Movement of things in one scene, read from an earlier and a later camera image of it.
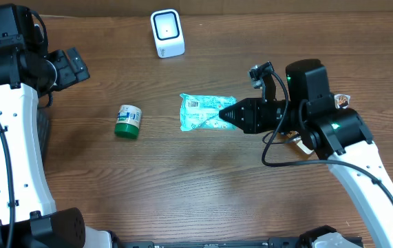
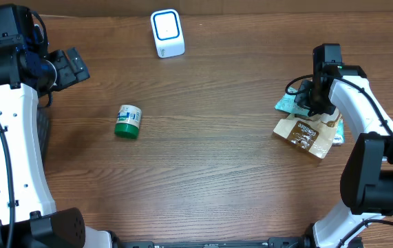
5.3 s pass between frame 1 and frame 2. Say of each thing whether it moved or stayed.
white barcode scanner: stayed
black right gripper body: moved
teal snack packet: moved
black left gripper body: stayed
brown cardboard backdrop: stayed
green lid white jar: stayed
